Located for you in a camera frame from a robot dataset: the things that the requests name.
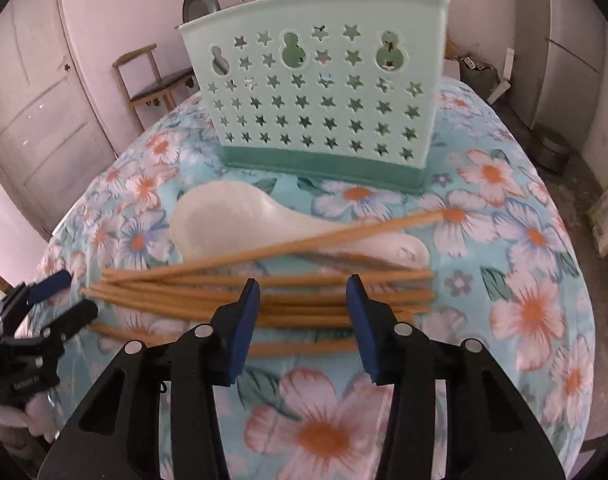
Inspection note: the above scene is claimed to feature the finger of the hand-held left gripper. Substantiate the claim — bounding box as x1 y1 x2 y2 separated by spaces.
14 300 100 348
4 270 74 321

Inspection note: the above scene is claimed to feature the wooden chair with dark seat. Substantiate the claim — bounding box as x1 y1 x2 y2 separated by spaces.
112 44 197 126

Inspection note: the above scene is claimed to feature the grey refrigerator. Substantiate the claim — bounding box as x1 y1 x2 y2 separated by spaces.
514 0 607 131

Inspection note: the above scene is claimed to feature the white panel door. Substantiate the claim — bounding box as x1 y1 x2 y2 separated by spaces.
0 10 117 241

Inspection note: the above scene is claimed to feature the grey round metal pan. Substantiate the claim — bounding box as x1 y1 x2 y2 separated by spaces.
182 0 221 23

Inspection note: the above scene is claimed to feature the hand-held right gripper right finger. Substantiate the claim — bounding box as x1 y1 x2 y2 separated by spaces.
345 275 567 480

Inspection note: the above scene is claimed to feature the floral printed table cloth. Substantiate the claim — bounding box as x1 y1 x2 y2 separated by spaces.
34 77 597 480

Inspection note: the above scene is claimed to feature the person's left forearm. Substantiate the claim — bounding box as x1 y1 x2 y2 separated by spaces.
0 395 60 443

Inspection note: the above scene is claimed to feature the green bag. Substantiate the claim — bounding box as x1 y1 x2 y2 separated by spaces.
459 55 500 97

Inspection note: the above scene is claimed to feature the mint green utensil holder basket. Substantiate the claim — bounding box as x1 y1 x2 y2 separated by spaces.
178 0 451 195

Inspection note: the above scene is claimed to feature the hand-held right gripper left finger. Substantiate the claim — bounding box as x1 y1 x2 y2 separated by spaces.
39 278 262 480

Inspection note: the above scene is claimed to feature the white plastic spoon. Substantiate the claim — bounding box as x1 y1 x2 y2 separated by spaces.
170 183 431 268

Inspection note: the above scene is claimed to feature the pile of wooden chopsticks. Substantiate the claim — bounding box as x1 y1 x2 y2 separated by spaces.
80 208 452 358

